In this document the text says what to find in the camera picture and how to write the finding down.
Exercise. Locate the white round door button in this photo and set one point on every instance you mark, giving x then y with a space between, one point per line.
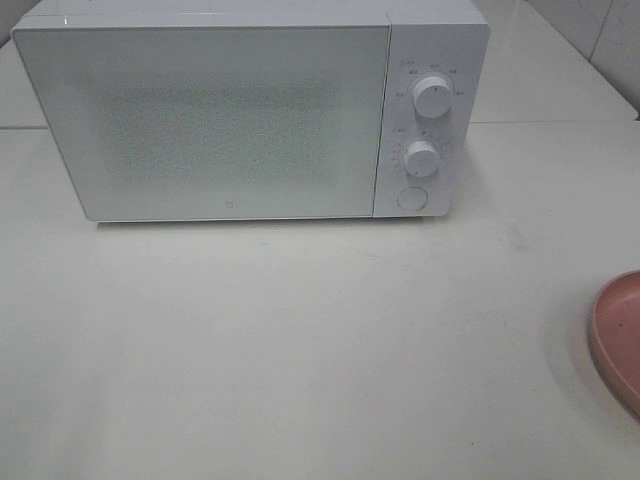
412 199

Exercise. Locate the white microwave door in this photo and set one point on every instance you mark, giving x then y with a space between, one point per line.
204 124

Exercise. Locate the pink round plate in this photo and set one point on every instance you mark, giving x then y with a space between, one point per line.
614 338

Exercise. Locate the white lower timer knob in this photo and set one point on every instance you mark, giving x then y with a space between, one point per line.
421 159

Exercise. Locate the white upper power knob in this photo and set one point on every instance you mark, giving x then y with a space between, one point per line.
431 95

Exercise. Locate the white microwave oven body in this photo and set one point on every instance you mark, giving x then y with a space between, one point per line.
448 37

